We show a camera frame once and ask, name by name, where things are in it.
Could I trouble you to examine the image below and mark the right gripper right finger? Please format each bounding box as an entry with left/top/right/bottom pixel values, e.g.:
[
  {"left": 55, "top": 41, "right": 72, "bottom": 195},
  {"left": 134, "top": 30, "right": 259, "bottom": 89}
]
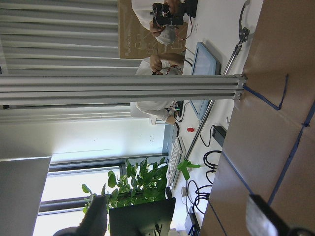
[{"left": 246, "top": 194, "right": 315, "bottom": 236}]

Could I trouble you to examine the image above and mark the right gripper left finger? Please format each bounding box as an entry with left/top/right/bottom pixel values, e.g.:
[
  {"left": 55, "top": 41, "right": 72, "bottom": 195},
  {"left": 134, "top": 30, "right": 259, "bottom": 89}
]
[{"left": 75, "top": 195, "right": 108, "bottom": 236}]

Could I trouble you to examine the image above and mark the green potted plant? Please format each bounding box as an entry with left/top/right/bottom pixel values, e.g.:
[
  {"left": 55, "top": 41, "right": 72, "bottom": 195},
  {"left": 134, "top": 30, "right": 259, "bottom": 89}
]
[{"left": 81, "top": 157, "right": 169, "bottom": 217}]

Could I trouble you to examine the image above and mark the black monitor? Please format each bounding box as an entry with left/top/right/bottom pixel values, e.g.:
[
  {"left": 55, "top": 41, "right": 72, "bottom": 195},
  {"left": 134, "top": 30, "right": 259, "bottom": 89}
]
[{"left": 109, "top": 198, "right": 176, "bottom": 236}]

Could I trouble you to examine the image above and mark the black power adapter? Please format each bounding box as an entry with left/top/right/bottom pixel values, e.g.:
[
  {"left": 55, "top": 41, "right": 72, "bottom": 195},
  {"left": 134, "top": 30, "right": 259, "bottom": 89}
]
[{"left": 212, "top": 125, "right": 226, "bottom": 147}]

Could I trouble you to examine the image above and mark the white keyboard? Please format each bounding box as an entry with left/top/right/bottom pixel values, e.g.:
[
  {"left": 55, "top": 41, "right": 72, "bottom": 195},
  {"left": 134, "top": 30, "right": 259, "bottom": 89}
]
[{"left": 166, "top": 136, "right": 186, "bottom": 189}]

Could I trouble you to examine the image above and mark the teach pendant tablet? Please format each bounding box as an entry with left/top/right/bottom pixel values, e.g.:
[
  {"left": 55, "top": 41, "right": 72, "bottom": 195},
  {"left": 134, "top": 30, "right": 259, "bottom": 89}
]
[{"left": 189, "top": 42, "right": 221, "bottom": 120}]

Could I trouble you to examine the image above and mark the aluminium frame post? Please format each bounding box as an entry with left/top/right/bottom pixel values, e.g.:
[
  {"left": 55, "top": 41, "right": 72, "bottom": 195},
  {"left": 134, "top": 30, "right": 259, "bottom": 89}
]
[{"left": 0, "top": 75, "right": 247, "bottom": 105}]

